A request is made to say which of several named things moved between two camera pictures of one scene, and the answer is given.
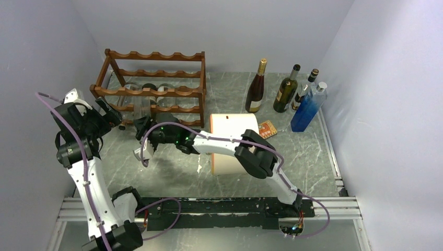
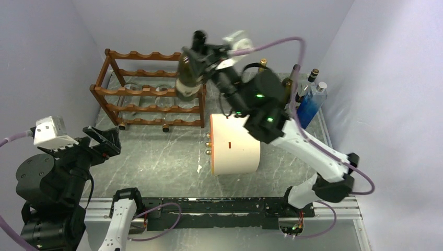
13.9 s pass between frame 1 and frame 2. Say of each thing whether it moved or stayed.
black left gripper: moved
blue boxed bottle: stayed
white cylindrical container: stayed
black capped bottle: moved
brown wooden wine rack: stayed
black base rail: stayed
